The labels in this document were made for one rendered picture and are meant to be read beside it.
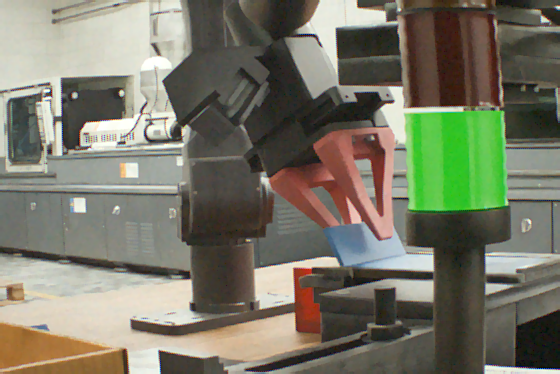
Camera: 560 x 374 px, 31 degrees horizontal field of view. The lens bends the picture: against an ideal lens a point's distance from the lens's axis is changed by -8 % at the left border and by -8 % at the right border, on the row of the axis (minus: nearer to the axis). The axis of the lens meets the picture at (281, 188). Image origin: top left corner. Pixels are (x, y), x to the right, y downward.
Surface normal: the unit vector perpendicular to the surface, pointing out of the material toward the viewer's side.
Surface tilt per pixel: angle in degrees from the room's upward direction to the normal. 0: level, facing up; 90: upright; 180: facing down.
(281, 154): 92
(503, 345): 90
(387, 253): 60
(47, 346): 90
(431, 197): 104
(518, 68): 90
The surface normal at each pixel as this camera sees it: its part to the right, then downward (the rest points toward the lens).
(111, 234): -0.72, 0.07
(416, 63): -0.77, 0.31
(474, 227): 0.11, 0.04
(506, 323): 0.73, 0.00
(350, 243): 0.61, -0.50
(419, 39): -0.72, -0.18
